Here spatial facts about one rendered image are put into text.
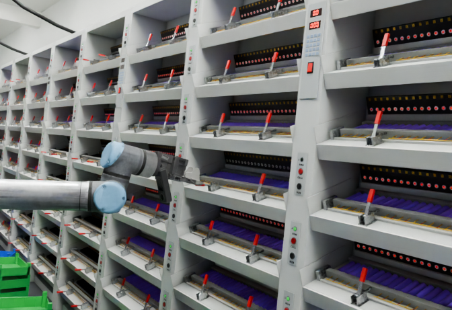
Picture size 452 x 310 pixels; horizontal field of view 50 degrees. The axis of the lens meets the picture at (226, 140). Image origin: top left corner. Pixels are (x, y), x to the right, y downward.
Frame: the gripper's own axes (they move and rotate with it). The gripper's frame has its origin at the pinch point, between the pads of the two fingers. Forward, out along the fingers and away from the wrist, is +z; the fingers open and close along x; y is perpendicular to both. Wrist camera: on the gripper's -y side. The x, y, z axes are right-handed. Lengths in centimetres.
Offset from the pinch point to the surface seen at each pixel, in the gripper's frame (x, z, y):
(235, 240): -10.7, 13.8, -16.2
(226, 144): -7.4, 2.4, 16.0
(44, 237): 211, 18, -59
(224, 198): -10.2, 5.2, -2.6
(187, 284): 14.7, 15.6, -38.8
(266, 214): -32.4, 6.3, -4.6
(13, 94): 368, -1, 49
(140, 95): 69, -1, 36
